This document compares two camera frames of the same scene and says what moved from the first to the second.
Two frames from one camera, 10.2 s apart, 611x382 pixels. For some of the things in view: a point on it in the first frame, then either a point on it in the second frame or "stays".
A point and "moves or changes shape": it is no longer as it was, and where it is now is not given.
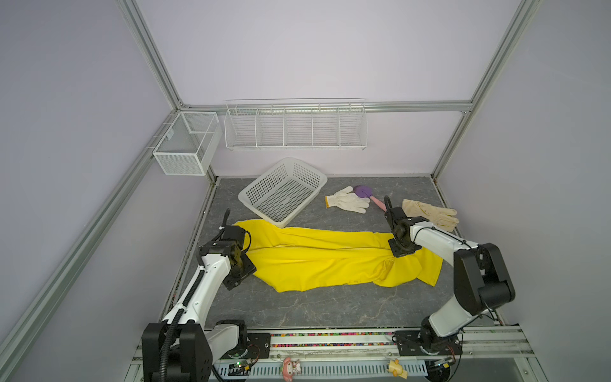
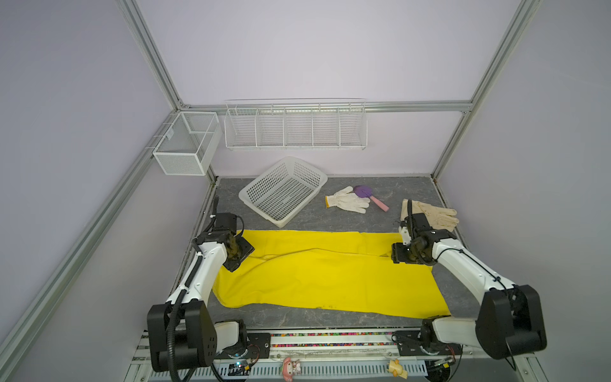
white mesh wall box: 188,146 stays
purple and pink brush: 365,192 stays
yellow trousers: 293,259 moves or changes shape
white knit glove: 346,200 stays
